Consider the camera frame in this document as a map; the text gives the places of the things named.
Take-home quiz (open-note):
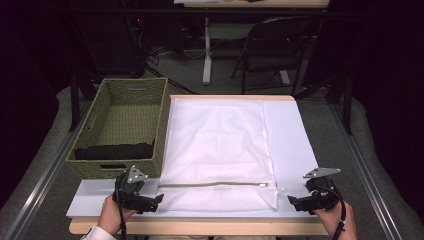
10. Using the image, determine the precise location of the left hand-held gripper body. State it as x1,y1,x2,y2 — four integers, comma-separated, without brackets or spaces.
112,165,150,215

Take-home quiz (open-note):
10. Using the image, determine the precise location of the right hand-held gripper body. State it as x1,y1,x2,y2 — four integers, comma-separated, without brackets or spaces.
302,167,346,212

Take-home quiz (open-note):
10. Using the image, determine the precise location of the black cloth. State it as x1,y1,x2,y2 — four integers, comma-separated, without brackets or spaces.
73,142,155,161

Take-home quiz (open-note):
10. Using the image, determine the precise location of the green woven basket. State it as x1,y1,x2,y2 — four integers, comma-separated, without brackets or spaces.
65,77,172,180

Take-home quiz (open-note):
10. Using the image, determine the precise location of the white mesh laundry bag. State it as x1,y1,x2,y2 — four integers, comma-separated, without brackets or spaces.
157,98,279,212

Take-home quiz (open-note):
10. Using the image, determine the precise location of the person's right hand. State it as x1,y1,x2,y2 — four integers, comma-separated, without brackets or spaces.
313,199,358,240

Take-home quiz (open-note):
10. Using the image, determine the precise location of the person's left hand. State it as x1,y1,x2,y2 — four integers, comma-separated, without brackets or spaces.
96,194,138,236

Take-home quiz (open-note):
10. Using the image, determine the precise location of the light wooden table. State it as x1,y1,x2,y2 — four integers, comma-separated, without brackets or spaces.
68,94,330,236

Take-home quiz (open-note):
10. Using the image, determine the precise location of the black metal stand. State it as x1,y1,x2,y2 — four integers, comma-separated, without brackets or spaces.
68,71,81,132

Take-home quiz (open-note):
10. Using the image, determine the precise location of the black cabinet with red light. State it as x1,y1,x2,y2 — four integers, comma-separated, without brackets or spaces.
94,13,148,78

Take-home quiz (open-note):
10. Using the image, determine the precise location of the black folding chair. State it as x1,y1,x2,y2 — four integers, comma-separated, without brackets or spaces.
231,15,318,96

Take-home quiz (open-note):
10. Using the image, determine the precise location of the white desk leg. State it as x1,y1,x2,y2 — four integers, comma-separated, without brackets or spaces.
202,16,213,86

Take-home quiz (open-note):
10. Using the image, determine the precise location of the left hand-held gripper black cable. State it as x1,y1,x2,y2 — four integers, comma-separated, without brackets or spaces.
114,173,128,240

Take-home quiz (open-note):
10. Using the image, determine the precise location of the hand-held gripper black cable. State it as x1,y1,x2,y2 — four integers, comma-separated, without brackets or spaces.
114,173,128,240
315,184,348,240

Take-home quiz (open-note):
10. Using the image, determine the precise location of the right hand-held gripper black cable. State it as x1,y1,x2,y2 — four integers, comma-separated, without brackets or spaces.
315,184,348,240

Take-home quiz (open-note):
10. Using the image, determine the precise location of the silver metal rail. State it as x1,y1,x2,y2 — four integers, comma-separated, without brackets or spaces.
3,99,92,240
328,99,405,240

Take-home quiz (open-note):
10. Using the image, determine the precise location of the floor cables bundle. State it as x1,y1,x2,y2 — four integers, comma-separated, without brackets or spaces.
143,44,201,96

